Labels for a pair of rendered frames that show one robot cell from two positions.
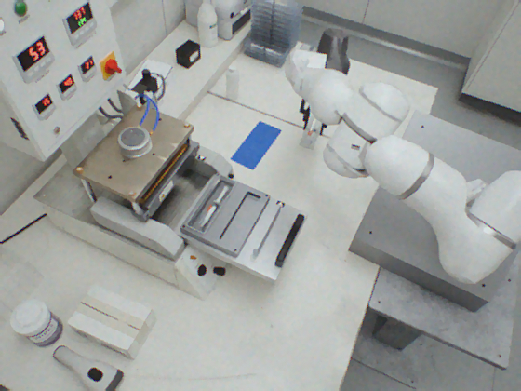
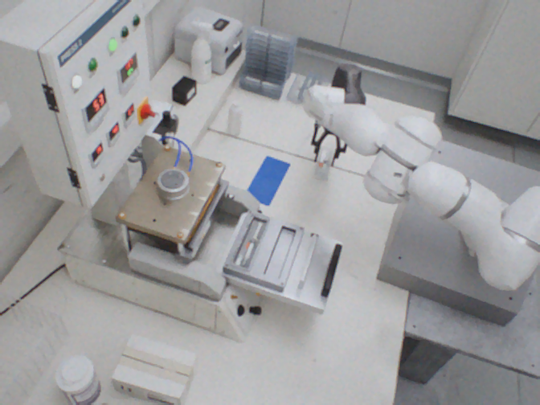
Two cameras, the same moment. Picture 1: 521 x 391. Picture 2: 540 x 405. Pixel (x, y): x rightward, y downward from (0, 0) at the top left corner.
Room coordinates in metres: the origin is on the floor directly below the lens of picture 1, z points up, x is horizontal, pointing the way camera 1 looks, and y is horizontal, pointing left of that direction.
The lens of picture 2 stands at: (-0.15, 0.22, 2.08)
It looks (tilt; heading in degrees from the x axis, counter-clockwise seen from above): 50 degrees down; 350
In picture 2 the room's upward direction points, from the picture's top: 10 degrees clockwise
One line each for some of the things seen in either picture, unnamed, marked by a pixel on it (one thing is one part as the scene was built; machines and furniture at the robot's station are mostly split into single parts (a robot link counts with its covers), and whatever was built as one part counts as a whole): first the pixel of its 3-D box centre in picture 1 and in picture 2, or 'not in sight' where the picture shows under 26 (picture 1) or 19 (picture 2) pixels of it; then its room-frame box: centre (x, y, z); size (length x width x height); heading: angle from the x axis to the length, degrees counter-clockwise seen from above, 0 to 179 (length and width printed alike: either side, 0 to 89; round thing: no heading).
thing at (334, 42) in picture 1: (333, 59); (348, 92); (1.05, -0.17, 1.16); 0.18 x 0.10 x 0.13; 175
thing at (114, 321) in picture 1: (113, 321); (156, 371); (0.33, 0.36, 0.80); 0.19 x 0.13 x 0.09; 70
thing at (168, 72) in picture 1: (149, 88); (150, 128); (1.20, 0.46, 0.83); 0.23 x 0.12 x 0.07; 170
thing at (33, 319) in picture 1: (38, 324); (79, 382); (0.29, 0.54, 0.82); 0.09 x 0.09 x 0.15
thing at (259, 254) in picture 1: (242, 222); (281, 256); (0.57, 0.04, 0.97); 0.30 x 0.22 x 0.08; 70
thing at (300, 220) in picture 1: (290, 239); (332, 269); (0.53, -0.09, 0.99); 0.15 x 0.02 x 0.04; 160
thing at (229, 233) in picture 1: (226, 212); (264, 248); (0.59, 0.08, 0.98); 0.20 x 0.17 x 0.03; 160
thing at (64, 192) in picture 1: (138, 183); (165, 227); (0.69, 0.36, 0.93); 0.46 x 0.35 x 0.01; 70
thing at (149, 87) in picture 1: (146, 96); (165, 137); (0.93, 0.37, 1.05); 0.15 x 0.05 x 0.15; 160
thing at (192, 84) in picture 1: (185, 64); (180, 101); (1.43, 0.37, 0.77); 0.84 x 0.30 x 0.04; 160
